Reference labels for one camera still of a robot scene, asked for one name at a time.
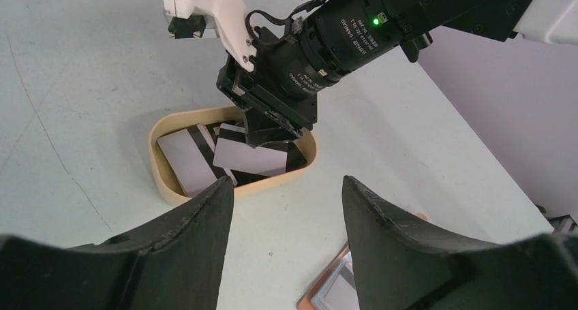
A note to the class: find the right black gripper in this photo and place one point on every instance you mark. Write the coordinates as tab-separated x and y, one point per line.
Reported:
323	41

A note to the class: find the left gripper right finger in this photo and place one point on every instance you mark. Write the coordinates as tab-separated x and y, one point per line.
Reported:
401	261

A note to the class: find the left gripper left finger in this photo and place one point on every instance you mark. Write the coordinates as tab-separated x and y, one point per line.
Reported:
174	261

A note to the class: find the white striped card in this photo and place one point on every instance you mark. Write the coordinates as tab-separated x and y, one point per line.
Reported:
272	159
190	153

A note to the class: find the brown leather card holder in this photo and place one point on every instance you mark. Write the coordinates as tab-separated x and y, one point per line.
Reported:
335	287

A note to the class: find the beige oval card tray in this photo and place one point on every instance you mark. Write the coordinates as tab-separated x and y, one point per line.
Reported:
167	183

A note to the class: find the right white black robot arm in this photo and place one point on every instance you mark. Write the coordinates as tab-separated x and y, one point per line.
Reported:
544	21

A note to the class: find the white striped card in tray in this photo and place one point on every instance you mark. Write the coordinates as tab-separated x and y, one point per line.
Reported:
190	153

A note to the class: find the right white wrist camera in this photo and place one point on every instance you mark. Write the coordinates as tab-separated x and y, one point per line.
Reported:
223	19

